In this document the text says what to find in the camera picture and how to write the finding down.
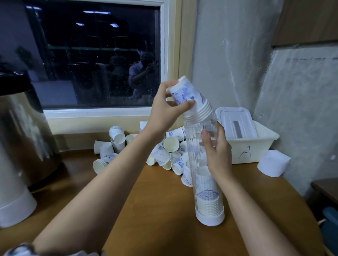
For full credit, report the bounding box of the blue bin with tan rim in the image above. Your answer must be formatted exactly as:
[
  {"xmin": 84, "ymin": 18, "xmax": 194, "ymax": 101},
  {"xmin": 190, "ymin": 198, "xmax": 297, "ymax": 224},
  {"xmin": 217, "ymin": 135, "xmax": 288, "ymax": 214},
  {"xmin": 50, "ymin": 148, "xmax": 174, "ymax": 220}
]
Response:
[{"xmin": 319, "ymin": 207, "xmax": 338, "ymax": 254}]

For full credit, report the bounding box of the person's right hand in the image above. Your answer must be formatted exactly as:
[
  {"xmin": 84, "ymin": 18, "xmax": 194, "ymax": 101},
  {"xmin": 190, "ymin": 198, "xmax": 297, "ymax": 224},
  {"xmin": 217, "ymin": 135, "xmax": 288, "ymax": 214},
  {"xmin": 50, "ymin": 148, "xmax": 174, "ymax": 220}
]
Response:
[{"xmin": 201, "ymin": 123, "xmax": 233, "ymax": 183}]

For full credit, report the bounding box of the nested stack of paper cups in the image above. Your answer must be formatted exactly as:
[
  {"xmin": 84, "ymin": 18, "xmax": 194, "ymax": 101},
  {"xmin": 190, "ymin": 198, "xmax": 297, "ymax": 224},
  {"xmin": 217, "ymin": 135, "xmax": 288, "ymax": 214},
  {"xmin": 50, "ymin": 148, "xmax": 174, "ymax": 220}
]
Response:
[
  {"xmin": 194, "ymin": 166, "xmax": 225, "ymax": 216},
  {"xmin": 0, "ymin": 148, "xmax": 27, "ymax": 204}
]

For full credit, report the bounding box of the person's right forearm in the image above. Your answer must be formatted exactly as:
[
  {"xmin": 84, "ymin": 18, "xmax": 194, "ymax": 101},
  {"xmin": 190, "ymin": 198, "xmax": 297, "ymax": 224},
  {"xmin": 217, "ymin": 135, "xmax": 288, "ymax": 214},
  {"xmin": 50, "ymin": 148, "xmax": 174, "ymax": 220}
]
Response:
[{"xmin": 217, "ymin": 171, "xmax": 301, "ymax": 256}]

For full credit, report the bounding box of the pile of paper cups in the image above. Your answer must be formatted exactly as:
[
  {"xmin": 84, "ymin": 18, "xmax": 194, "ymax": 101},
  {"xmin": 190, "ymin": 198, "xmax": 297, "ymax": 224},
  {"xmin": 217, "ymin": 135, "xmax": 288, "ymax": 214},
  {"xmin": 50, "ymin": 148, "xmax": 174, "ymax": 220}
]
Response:
[{"xmin": 93, "ymin": 120, "xmax": 193, "ymax": 188}]

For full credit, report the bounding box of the dark wooden side counter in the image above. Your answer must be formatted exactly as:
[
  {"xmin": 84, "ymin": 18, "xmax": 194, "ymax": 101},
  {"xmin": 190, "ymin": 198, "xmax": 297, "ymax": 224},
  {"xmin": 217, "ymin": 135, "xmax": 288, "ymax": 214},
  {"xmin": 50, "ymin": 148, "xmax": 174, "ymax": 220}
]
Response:
[{"xmin": 311, "ymin": 178, "xmax": 338, "ymax": 204}]

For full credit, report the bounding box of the brown wooden wall cabinet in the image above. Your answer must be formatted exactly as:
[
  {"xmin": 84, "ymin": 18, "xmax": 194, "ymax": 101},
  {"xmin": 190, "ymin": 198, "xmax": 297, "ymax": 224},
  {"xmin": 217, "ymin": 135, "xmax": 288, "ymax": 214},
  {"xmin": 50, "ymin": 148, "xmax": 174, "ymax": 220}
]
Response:
[{"xmin": 272, "ymin": 0, "xmax": 338, "ymax": 47}]

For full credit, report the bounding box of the person's grey shirt sleeve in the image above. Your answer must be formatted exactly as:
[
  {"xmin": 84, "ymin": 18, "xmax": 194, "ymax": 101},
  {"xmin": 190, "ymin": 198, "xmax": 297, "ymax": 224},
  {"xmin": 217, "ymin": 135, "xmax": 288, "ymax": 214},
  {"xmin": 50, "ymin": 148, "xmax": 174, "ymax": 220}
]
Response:
[{"xmin": 2, "ymin": 243, "xmax": 101, "ymax": 256}]

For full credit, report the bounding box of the person's left hand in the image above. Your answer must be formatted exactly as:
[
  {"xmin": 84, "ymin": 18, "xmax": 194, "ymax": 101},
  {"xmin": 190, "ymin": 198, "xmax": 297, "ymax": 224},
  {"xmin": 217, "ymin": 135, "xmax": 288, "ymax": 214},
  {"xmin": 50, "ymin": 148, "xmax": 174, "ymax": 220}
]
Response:
[{"xmin": 145, "ymin": 80, "xmax": 196, "ymax": 138}]

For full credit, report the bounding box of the person's left forearm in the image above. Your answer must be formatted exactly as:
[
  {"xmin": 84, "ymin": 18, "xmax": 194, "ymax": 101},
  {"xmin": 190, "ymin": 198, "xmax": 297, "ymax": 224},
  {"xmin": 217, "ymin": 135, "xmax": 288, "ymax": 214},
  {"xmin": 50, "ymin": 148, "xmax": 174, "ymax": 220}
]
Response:
[{"xmin": 32, "ymin": 129, "xmax": 162, "ymax": 256}]

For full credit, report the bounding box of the white framed window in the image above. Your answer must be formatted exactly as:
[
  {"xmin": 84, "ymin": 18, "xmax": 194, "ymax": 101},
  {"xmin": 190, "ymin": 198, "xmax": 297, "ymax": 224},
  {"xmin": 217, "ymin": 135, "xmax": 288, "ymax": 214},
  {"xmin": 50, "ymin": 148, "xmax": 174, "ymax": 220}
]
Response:
[{"xmin": 0, "ymin": 0, "xmax": 197, "ymax": 135}]

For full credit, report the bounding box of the single blue-printed paper cup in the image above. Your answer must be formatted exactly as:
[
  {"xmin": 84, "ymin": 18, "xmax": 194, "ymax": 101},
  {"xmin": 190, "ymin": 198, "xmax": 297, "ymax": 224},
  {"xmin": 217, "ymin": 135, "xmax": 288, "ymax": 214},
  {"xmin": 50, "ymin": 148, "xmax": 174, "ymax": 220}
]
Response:
[{"xmin": 168, "ymin": 75, "xmax": 213, "ymax": 119}]

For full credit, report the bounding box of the translucent plastic box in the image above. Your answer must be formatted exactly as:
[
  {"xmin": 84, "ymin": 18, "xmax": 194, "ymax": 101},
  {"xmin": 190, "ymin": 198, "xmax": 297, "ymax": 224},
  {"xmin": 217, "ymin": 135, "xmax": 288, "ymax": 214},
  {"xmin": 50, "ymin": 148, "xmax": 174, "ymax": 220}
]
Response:
[{"xmin": 211, "ymin": 120, "xmax": 281, "ymax": 164}]

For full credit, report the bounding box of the white plastic lid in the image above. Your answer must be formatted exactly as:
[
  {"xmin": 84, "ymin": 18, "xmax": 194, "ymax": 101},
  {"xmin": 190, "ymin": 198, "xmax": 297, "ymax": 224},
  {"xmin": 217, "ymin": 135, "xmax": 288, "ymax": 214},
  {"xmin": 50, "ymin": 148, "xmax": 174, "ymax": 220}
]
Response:
[{"xmin": 215, "ymin": 107, "xmax": 259, "ymax": 140}]

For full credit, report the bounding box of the stainless steel water dispenser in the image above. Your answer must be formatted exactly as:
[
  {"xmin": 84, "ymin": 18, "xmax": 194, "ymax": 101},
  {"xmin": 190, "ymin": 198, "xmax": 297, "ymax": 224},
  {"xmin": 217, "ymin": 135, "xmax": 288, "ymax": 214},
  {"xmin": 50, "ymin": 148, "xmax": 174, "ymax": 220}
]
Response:
[{"xmin": 0, "ymin": 71, "xmax": 62, "ymax": 188}]

